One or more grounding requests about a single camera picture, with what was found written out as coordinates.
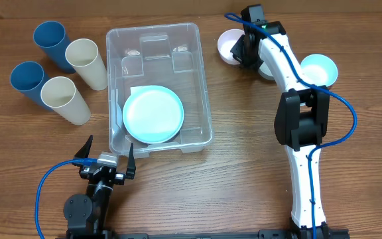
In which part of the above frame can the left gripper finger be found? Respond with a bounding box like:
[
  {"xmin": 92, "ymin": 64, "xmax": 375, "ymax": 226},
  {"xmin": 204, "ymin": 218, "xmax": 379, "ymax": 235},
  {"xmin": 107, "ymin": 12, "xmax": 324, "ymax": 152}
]
[
  {"xmin": 125, "ymin": 143, "xmax": 136, "ymax": 179},
  {"xmin": 74, "ymin": 135, "xmax": 93, "ymax": 159}
]

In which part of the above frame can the pink bowl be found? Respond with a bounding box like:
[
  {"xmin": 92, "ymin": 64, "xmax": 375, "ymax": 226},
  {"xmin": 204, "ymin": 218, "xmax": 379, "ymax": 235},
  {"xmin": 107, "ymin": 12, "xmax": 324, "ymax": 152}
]
[{"xmin": 218, "ymin": 29, "xmax": 244, "ymax": 65}]

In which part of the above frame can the grey bowl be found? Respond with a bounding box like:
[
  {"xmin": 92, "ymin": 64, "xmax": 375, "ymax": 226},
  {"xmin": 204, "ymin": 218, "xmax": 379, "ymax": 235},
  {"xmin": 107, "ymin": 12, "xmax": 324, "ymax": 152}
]
[{"xmin": 258, "ymin": 62, "xmax": 275, "ymax": 81}]

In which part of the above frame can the light blue plate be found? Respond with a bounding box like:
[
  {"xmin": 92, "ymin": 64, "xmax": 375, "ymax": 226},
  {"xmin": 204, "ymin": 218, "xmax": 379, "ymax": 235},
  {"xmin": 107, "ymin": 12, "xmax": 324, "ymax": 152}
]
[{"xmin": 122, "ymin": 85, "xmax": 184, "ymax": 144}]

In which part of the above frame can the cream cup front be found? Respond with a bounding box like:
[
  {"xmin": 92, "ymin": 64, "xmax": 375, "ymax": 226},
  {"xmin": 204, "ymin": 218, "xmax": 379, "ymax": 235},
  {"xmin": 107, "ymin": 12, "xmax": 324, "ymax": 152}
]
[{"xmin": 40, "ymin": 76, "xmax": 91, "ymax": 125}]

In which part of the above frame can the cream cup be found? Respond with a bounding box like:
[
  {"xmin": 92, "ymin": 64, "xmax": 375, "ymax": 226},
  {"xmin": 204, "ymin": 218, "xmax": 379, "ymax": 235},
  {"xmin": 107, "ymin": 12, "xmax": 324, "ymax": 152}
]
[
  {"xmin": 40, "ymin": 76, "xmax": 91, "ymax": 125},
  {"xmin": 65, "ymin": 39, "xmax": 108, "ymax": 91}
]

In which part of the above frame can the light blue bowl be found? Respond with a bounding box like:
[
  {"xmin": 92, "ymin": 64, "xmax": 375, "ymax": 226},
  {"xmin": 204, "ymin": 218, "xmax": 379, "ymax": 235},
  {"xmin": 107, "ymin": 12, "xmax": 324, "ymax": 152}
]
[{"xmin": 300, "ymin": 54, "xmax": 338, "ymax": 89}]

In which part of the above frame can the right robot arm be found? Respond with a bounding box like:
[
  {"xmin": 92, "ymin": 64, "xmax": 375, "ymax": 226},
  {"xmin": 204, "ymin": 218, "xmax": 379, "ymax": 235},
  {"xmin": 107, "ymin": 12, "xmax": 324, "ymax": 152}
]
[{"xmin": 231, "ymin": 21, "xmax": 332, "ymax": 238}]

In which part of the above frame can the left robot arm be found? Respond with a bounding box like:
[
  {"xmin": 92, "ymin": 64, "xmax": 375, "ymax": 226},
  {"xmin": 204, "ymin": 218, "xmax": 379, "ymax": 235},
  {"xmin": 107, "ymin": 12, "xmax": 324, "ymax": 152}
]
[{"xmin": 63, "ymin": 136, "xmax": 136, "ymax": 239}]

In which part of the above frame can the clear plastic storage bin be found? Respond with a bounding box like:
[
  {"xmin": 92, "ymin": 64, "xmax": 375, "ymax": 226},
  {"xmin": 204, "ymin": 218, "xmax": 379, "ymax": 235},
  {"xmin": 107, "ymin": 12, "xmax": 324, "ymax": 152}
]
[{"xmin": 106, "ymin": 23, "xmax": 214, "ymax": 158}]

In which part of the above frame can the white label in bin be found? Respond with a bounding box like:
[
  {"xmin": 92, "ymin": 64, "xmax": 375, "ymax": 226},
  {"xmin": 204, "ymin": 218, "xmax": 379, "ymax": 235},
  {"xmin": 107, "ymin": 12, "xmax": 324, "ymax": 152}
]
[{"xmin": 130, "ymin": 86, "xmax": 150, "ymax": 95}]

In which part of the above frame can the dark blue cup front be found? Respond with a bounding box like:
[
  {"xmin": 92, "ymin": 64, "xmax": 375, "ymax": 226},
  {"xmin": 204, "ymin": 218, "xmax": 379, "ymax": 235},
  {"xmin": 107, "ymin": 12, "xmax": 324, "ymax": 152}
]
[{"xmin": 10, "ymin": 61, "xmax": 52, "ymax": 111}]

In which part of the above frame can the dark blue cup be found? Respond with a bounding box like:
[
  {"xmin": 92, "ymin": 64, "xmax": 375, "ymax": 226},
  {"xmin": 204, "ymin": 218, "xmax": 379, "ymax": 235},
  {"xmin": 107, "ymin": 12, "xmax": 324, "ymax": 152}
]
[
  {"xmin": 33, "ymin": 21, "xmax": 76, "ymax": 74},
  {"xmin": 10, "ymin": 61, "xmax": 52, "ymax": 111}
]

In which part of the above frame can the cream cup rear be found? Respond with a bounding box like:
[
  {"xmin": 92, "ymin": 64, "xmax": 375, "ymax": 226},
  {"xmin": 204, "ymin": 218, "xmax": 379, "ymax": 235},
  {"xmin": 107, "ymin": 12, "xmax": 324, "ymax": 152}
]
[{"xmin": 65, "ymin": 39, "xmax": 108, "ymax": 91}]

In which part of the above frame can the dark blue cup rear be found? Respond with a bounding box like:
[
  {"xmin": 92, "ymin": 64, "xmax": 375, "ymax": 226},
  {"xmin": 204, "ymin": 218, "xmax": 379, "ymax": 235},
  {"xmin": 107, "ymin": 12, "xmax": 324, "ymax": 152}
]
[{"xmin": 33, "ymin": 21, "xmax": 76, "ymax": 74}]

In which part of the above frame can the left blue cable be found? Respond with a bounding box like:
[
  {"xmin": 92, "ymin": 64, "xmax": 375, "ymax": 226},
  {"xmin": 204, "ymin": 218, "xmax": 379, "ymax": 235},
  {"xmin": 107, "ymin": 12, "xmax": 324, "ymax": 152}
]
[{"xmin": 34, "ymin": 157, "xmax": 98, "ymax": 239}]

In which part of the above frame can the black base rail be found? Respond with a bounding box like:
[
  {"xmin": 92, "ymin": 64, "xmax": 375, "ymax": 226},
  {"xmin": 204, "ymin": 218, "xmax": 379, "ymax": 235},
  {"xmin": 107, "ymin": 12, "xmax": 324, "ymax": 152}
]
[{"xmin": 55, "ymin": 228, "xmax": 350, "ymax": 239}]

